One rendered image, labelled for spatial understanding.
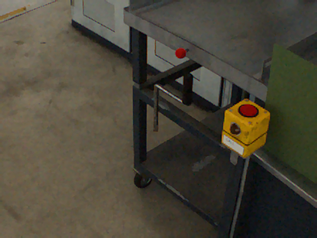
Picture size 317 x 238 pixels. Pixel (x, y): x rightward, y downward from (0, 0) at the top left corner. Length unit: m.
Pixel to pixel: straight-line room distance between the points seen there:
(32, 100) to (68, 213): 0.86
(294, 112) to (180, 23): 0.59
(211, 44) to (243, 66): 0.15
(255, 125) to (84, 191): 1.22
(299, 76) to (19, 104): 1.91
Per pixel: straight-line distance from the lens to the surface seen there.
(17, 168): 2.37
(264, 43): 1.57
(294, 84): 1.15
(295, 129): 1.20
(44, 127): 2.58
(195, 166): 2.07
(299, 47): 1.49
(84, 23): 3.32
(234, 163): 1.25
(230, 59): 1.45
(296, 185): 1.22
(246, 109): 1.16
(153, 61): 2.84
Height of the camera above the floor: 1.59
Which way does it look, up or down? 37 degrees down
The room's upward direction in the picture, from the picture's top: 1 degrees clockwise
